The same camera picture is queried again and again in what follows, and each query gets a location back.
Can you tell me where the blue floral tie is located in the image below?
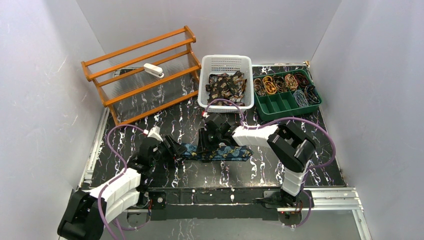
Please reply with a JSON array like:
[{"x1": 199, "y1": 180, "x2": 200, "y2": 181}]
[{"x1": 181, "y1": 143, "x2": 254, "y2": 163}]

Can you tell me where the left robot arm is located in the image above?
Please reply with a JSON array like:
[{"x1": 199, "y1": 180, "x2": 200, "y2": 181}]
[{"x1": 57, "y1": 127, "x2": 204, "y2": 240}]

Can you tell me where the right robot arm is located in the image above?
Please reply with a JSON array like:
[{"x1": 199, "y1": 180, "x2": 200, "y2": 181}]
[{"x1": 197, "y1": 113, "x2": 316, "y2": 197}]

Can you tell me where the dark brown patterned tie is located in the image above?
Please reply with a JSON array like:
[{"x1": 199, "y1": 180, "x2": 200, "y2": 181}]
[{"x1": 205, "y1": 70, "x2": 247, "y2": 107}]

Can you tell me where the rolled multicolour tie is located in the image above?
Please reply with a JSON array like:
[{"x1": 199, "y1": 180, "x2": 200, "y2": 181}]
[{"x1": 253, "y1": 78, "x2": 266, "y2": 96}]

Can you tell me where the white plastic basket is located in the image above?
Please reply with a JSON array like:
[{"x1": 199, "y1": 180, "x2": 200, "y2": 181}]
[{"x1": 197, "y1": 54, "x2": 254, "y2": 112}]

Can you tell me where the rolled yellow tie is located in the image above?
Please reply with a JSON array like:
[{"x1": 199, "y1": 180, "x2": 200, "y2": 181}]
[{"x1": 262, "y1": 76, "x2": 278, "y2": 95}]

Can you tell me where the green divided tray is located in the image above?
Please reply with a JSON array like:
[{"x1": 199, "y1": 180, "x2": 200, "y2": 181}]
[{"x1": 253, "y1": 69, "x2": 322, "y2": 121}]

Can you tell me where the rolled dark brown tie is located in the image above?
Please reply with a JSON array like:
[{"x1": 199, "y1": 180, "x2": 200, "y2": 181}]
[{"x1": 272, "y1": 75, "x2": 289, "y2": 93}]

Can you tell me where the orange wooden rack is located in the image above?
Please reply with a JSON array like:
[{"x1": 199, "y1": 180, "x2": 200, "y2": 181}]
[{"x1": 81, "y1": 25, "x2": 201, "y2": 126}]

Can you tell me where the white stapler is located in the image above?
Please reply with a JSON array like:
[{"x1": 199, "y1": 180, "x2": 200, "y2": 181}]
[{"x1": 143, "y1": 63, "x2": 165, "y2": 79}]

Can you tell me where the rolled orange brown tie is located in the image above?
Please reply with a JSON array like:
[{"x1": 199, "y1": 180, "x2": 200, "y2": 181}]
[{"x1": 284, "y1": 74, "x2": 299, "y2": 91}]

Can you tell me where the rolled light blue tie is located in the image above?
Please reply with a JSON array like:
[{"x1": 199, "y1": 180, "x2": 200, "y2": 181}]
[{"x1": 292, "y1": 89, "x2": 310, "y2": 108}]

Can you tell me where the rolled dark red tie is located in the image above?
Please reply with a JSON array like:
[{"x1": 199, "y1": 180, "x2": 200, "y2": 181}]
[{"x1": 294, "y1": 73, "x2": 310, "y2": 88}]

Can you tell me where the rolled dark navy tie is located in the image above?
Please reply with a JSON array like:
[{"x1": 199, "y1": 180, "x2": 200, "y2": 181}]
[{"x1": 304, "y1": 84, "x2": 321, "y2": 105}]

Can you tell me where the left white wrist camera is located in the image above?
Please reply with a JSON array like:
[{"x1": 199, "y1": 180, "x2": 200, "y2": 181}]
[{"x1": 147, "y1": 126, "x2": 163, "y2": 142}]

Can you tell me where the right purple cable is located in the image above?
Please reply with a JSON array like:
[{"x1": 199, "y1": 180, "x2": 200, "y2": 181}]
[{"x1": 202, "y1": 98, "x2": 337, "y2": 229}]

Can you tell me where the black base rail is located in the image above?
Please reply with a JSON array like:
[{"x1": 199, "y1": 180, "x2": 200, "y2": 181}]
[{"x1": 127, "y1": 186, "x2": 315, "y2": 226}]

